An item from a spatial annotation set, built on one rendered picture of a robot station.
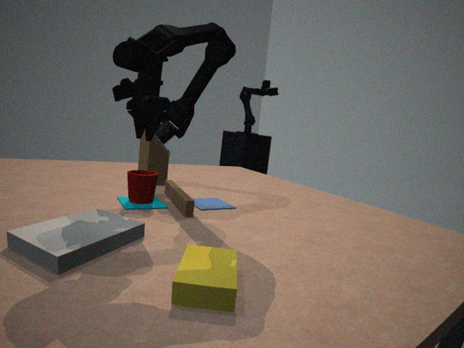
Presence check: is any tan wooden plank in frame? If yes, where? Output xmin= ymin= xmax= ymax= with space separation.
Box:
xmin=164 ymin=180 xmax=194 ymax=218

